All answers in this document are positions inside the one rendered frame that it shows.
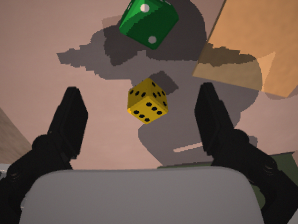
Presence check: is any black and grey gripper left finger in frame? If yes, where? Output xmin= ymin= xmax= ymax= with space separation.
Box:
xmin=0 ymin=86 xmax=88 ymax=224

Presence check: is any orange flat mat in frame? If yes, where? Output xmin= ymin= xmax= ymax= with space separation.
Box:
xmin=192 ymin=0 xmax=298 ymax=98

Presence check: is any green die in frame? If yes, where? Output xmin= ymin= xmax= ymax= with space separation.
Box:
xmin=119 ymin=0 xmax=179 ymax=50

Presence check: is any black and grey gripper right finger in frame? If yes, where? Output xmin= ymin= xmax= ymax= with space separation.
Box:
xmin=194 ymin=82 xmax=298 ymax=224

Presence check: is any yellow die with black pips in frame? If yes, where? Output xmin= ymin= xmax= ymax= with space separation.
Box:
xmin=127 ymin=78 xmax=168 ymax=124

